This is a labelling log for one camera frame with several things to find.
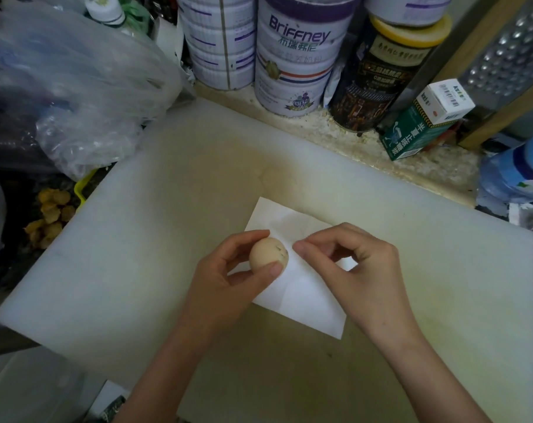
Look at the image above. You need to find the crumpled translucent plastic bag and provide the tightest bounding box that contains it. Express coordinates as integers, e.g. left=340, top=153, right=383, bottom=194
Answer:
left=0, top=2, right=184, bottom=181

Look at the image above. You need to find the beige egg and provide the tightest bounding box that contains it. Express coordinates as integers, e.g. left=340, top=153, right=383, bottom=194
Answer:
left=248, top=236, right=290, bottom=276

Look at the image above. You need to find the white printed card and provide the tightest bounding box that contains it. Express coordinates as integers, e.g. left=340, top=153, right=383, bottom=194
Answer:
left=86, top=378, right=131, bottom=423

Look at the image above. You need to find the white tape roll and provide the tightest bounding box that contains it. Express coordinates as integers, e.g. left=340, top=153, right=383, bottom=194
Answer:
left=154, top=15, right=186, bottom=62

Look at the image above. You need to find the white paper sheet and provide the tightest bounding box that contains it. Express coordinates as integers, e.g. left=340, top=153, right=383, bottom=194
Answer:
left=244, top=196, right=360, bottom=341

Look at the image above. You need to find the dark tin yellow lid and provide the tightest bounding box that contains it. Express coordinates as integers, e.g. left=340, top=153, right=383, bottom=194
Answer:
left=328, top=12, right=453, bottom=133

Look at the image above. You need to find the blue plastic bottle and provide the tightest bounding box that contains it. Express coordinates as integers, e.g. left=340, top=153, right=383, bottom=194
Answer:
left=477, top=129, right=533, bottom=207

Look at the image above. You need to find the metal grater wooden frame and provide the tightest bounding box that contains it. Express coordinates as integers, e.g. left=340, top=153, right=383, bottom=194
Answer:
left=429, top=0, right=533, bottom=151

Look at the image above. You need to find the white foil pouch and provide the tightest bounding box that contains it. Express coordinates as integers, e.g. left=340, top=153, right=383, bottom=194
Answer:
left=321, top=68, right=345, bottom=109

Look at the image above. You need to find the white plastic cutting board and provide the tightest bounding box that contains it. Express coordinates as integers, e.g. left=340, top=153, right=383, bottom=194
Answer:
left=0, top=99, right=533, bottom=423

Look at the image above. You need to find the white tin purple band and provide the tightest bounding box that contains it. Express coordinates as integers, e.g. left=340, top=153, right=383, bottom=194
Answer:
left=254, top=0, right=363, bottom=119

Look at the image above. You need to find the small white cap bottle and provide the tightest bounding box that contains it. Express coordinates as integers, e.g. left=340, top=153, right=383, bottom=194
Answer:
left=83, top=0, right=129, bottom=29

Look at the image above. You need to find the person's left hand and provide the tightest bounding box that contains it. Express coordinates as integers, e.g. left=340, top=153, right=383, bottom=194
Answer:
left=178, top=229, right=290, bottom=348

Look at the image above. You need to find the pile of yellow dried fruits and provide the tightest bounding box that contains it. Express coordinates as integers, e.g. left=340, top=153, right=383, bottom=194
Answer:
left=24, top=188, right=77, bottom=250

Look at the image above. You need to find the green white small carton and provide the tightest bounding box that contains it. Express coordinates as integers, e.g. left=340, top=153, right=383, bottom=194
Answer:
left=380, top=79, right=477, bottom=162

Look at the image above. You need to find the person's right hand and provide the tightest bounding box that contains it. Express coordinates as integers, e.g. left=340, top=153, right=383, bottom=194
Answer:
left=292, top=222, right=426, bottom=344

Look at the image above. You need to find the white purple tin gold lid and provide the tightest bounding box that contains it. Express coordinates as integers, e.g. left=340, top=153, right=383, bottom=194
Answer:
left=174, top=0, right=258, bottom=92
left=364, top=0, right=454, bottom=28

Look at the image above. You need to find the yellow green basket rim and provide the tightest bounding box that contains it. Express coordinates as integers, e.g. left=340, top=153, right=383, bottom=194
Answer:
left=74, top=167, right=100, bottom=212

